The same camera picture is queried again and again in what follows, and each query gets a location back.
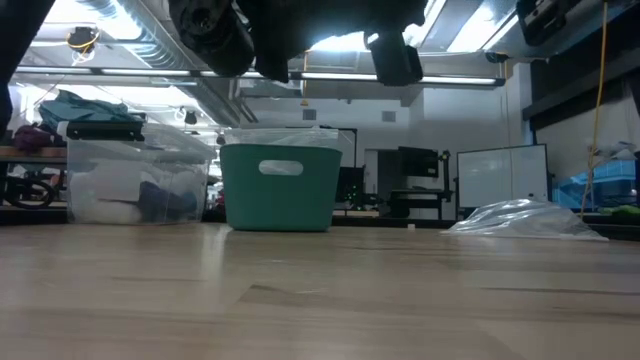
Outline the clear plastic zip bag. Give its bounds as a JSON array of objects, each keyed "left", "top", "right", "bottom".
[{"left": 441, "top": 197, "right": 610, "bottom": 243}]

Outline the black computer case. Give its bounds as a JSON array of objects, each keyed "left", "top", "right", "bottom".
[{"left": 334, "top": 165, "right": 367, "bottom": 205}]

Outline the ceiling device with yellow cord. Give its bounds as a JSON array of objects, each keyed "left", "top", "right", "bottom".
[{"left": 66, "top": 25, "right": 101, "bottom": 65}]

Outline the long ceiling light strip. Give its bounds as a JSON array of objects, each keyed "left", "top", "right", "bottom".
[{"left": 14, "top": 64, "right": 504, "bottom": 87}]

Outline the wooden bench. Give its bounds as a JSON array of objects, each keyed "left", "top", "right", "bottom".
[{"left": 0, "top": 145, "right": 69, "bottom": 165}]

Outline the green object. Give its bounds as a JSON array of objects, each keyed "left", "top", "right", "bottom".
[{"left": 599, "top": 203, "right": 640, "bottom": 221}]

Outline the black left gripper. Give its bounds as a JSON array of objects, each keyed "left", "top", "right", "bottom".
[{"left": 234, "top": 0, "right": 426, "bottom": 86}]

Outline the green plastic bin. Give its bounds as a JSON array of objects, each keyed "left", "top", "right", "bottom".
[{"left": 219, "top": 143, "right": 344, "bottom": 233}]

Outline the purple bag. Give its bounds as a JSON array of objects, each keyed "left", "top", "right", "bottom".
[{"left": 12, "top": 123, "right": 55, "bottom": 154}]

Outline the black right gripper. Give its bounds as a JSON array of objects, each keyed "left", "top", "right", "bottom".
[{"left": 517, "top": 0, "right": 581, "bottom": 47}]

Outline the black computer monitor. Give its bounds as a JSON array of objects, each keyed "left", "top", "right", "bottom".
[{"left": 397, "top": 145, "right": 441, "bottom": 179}]

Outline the clear plastic storage box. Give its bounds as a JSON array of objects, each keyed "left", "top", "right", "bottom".
[{"left": 57, "top": 121, "right": 219, "bottom": 225}]

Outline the black standing desk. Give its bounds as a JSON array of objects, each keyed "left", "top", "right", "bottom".
[{"left": 389, "top": 149, "right": 456, "bottom": 221}]

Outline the teal cloth pile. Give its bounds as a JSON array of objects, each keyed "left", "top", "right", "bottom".
[{"left": 38, "top": 89, "right": 147, "bottom": 132}]

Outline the white whiteboard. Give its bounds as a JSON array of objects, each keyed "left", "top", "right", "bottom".
[{"left": 455, "top": 143, "right": 550, "bottom": 210}]

